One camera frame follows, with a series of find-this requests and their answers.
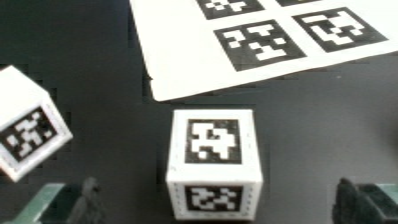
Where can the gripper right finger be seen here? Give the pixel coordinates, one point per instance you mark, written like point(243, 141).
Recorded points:
point(366, 203)

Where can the small white tagged cube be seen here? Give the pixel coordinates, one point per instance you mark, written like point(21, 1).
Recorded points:
point(34, 132)

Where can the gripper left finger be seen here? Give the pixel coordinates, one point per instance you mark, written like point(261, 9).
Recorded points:
point(65, 204)

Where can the white flat tagged base plate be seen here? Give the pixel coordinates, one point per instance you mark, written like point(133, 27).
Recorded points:
point(225, 42)

